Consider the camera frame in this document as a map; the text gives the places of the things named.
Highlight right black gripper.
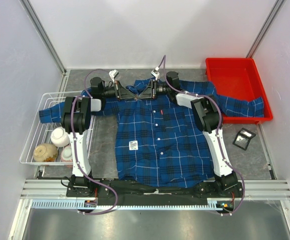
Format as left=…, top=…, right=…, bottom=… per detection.
left=137, top=79, right=170, bottom=101

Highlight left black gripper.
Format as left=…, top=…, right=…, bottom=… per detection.
left=100, top=81, right=135, bottom=102

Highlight blue plaid shirt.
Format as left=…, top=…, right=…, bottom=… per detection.
left=38, top=79, right=266, bottom=189

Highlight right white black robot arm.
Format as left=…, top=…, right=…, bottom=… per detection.
left=138, top=68, right=238, bottom=197

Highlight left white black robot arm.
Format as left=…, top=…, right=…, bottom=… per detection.
left=61, top=77, right=136, bottom=197

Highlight black brooch box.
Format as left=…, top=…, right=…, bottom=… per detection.
left=232, top=127, right=256, bottom=151

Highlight white ceramic bowl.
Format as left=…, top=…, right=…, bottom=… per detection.
left=50, top=127, right=70, bottom=148

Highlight pink patterned ceramic bowl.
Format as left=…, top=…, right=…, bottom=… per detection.
left=60, top=145, right=73, bottom=169

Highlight red plastic bin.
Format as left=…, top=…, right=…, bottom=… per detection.
left=205, top=58, right=273, bottom=125

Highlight beige ceramic bowl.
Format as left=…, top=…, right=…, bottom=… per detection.
left=33, top=143, right=58, bottom=163

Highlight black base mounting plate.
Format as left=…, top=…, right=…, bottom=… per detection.
left=66, top=178, right=243, bottom=206

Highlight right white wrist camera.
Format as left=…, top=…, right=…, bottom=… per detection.
left=150, top=67, right=160, bottom=81

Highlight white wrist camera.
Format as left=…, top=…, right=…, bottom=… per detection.
left=108, top=69, right=119, bottom=82
left=150, top=67, right=160, bottom=81

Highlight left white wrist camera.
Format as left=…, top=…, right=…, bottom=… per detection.
left=108, top=69, right=119, bottom=82

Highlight white wire dish rack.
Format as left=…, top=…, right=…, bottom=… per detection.
left=19, top=91, right=98, bottom=167

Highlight aluminium slotted rail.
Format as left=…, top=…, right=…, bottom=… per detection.
left=31, top=199, right=223, bottom=211

